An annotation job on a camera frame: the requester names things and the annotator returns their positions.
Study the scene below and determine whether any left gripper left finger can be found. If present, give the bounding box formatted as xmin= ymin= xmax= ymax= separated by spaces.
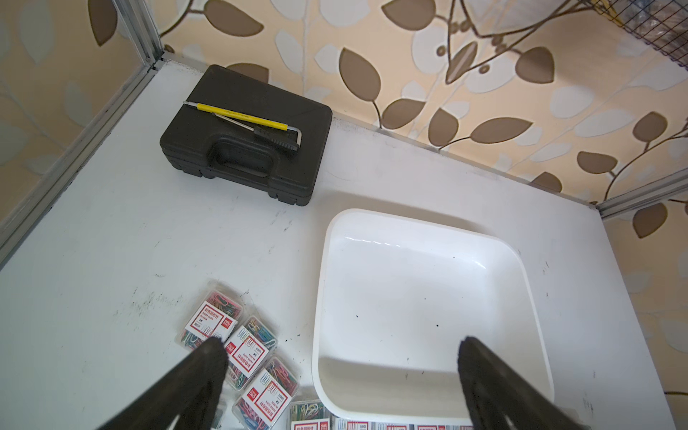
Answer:
xmin=101 ymin=337 xmax=229 ymax=429

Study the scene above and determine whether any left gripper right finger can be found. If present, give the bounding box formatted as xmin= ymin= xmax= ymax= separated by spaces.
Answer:
xmin=457 ymin=337 xmax=581 ymax=429

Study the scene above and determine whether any white plastic tray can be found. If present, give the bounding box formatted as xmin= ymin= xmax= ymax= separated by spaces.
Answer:
xmin=312 ymin=209 xmax=555 ymax=426

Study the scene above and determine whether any twelfth paper clip box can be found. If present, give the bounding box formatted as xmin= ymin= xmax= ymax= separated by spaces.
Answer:
xmin=178 ymin=290 xmax=245 ymax=350

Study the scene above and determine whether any black small screwdriver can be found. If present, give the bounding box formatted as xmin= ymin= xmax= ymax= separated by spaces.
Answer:
xmin=214 ymin=114 xmax=300 ymax=153

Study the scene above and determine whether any black tool case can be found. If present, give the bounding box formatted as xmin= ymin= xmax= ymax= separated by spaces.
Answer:
xmin=159 ymin=64 xmax=333 ymax=206

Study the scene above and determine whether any yellow handled hex key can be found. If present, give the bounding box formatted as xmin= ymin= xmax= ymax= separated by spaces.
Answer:
xmin=184 ymin=100 xmax=302 ymax=147

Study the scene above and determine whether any back wire basket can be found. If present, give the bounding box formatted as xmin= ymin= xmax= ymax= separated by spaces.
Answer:
xmin=585 ymin=0 xmax=687 ymax=69

